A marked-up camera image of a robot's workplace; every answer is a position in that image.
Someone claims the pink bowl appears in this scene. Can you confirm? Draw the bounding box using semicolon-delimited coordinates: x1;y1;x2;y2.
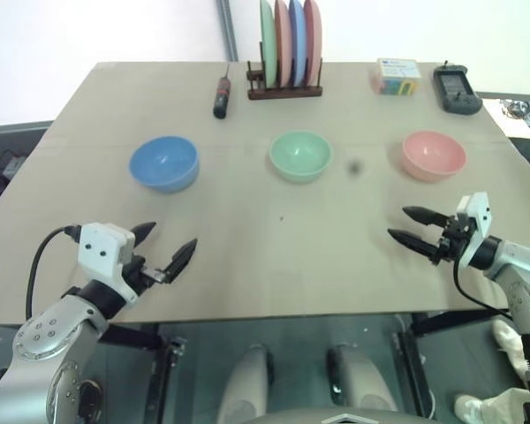
401;130;466;184

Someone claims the green plate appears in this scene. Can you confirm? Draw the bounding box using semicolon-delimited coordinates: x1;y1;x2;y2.
259;0;277;88

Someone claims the grey metal pole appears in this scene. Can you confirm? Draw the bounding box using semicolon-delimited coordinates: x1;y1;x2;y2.
216;0;239;63

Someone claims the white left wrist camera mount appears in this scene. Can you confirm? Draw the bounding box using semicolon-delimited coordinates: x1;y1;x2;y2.
77;223;136;305

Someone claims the silver left robot leg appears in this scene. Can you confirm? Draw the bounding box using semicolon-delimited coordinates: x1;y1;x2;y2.
215;343;276;424

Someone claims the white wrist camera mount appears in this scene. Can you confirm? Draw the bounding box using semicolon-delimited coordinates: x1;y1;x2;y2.
456;191;492;268
77;223;136;305

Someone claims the blue plate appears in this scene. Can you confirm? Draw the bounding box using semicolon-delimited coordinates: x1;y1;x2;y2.
287;0;308;87

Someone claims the blue bowl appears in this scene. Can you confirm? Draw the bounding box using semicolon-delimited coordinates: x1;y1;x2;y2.
128;136;201;194

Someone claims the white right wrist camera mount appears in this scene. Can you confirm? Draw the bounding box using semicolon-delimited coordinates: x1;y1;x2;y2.
456;191;492;268

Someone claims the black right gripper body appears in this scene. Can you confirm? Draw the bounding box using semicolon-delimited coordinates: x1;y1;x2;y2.
431;212;476;266

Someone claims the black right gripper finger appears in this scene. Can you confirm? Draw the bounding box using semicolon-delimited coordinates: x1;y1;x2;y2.
387;228;440;261
402;205;450;229

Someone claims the black red screwdriver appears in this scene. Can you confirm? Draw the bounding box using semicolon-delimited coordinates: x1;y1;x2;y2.
213;63;232;119

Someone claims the pink plate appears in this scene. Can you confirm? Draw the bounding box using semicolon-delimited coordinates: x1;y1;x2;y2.
273;0;293;87
302;0;323;86

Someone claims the green bowl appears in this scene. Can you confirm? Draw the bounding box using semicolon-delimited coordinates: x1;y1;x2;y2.
269;130;333;184

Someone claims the clear box of coloured items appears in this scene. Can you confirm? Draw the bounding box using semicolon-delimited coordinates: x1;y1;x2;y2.
369;57;423;96

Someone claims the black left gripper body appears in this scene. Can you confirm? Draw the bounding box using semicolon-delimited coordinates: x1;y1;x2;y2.
121;253;168;296

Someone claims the grey robot torso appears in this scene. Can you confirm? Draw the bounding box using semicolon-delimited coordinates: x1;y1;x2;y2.
254;407;434;424

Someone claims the silver right robot leg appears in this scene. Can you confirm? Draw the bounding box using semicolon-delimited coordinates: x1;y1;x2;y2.
325;343;399;424

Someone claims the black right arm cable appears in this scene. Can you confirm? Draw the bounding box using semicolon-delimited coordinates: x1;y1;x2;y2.
452;241;512;317

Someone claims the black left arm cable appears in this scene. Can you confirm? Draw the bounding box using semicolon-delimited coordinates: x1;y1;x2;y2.
25;225;81;319

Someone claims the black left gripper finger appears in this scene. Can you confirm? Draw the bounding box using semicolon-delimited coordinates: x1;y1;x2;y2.
131;222;157;254
163;238;199;284

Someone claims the silver robot leg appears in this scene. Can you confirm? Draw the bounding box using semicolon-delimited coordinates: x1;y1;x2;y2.
325;343;399;424
215;343;276;424

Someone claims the black handheld controller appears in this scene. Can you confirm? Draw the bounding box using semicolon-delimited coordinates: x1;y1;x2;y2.
433;60;484;116

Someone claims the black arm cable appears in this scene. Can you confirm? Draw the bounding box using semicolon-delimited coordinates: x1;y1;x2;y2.
25;225;81;319
452;241;512;317

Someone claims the dark wooden plate rack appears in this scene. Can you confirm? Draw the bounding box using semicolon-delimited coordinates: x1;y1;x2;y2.
246;42;324;101

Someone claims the white paper sheet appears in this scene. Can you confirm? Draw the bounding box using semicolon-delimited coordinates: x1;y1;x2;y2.
481;97;530;140

